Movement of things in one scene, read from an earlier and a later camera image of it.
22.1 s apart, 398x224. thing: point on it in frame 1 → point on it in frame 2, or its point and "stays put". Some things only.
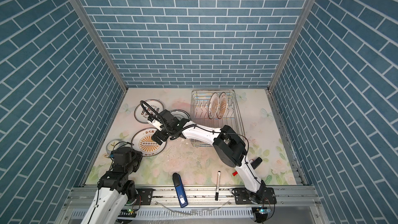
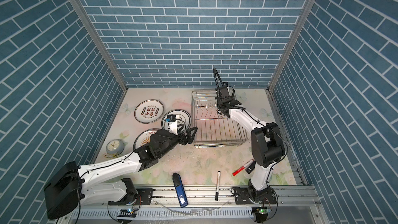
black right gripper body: [168, 130] → [218, 104]
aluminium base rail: [293, 204] stays put
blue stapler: [180, 190] stays put
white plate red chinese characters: [147, 109] stays put
